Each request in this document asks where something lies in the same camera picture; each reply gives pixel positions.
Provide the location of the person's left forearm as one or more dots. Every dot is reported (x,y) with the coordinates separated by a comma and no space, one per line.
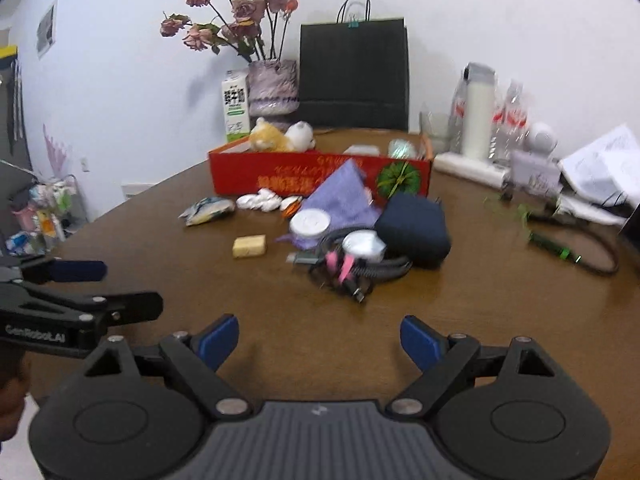
(11,390)

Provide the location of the pink coral ornament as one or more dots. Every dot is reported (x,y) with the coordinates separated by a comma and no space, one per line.
(56,152)

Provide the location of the wall notice paper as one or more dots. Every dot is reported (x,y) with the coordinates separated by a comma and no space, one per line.
(47,30)

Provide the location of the white thermos bottle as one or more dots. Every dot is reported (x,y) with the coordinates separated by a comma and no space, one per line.
(477,115)

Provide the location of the red cardboard box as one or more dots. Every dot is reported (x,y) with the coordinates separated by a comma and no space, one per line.
(250,175)

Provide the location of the white wall socket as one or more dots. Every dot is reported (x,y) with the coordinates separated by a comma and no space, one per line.
(85,164)

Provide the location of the lavender card box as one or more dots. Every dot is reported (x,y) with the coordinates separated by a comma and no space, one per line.
(535,170)

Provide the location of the flat white packet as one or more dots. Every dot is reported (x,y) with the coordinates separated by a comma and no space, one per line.
(361,150)

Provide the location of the black paper bag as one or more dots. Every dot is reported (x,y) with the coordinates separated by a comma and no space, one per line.
(352,75)

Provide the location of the white plush toy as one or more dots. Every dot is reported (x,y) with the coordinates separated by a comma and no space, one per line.
(301,135)

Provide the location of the yellow sponge block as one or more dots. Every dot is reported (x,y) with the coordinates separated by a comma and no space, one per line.
(250,246)

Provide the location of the white and green milk carton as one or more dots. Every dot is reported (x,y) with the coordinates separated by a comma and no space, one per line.
(236,110)

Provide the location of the purple cloth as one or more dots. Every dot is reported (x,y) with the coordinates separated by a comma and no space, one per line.
(340,195)

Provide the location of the white round device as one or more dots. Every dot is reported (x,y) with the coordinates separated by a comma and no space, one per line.
(542,139)

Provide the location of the dried pink roses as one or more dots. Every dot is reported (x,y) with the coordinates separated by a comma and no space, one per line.
(240,10)

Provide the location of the shelf with colourful items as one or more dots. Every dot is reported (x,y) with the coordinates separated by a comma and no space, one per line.
(42,220)

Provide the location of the teal binder clip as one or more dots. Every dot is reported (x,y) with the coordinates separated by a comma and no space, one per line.
(354,22)

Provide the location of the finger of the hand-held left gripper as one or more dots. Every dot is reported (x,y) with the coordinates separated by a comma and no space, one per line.
(75,271)
(142,306)

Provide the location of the clear plastic water bottle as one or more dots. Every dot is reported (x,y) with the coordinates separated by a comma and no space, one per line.
(457,115)

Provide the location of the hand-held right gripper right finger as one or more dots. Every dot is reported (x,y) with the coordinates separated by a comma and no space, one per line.
(419,342)

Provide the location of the white paper roll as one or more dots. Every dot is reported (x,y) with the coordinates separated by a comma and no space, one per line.
(470,169)

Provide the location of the crumpled snack packet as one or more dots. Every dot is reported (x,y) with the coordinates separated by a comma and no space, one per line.
(207,210)

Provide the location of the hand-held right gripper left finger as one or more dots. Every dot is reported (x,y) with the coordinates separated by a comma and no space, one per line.
(220,340)

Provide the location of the stack of white papers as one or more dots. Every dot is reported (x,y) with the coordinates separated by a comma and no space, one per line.
(600,160)

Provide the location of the small orange packet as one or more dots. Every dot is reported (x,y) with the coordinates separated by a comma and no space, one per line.
(291,206)

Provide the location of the purple marbled vase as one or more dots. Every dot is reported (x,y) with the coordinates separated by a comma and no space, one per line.
(272,90)

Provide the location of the white round tin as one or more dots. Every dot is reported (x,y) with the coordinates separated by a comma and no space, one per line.
(310,222)
(364,246)

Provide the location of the wooden desktop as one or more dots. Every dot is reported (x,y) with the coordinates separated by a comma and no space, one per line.
(210,290)

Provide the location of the navy blue pouch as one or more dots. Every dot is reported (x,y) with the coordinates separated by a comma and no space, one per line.
(415,230)

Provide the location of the clear glass cup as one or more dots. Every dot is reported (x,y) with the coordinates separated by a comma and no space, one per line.
(436,132)

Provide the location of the yellow plush toy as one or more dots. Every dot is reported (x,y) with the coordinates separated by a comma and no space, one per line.
(267,137)

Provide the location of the clear plastic bag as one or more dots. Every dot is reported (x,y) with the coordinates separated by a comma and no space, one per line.
(512,120)

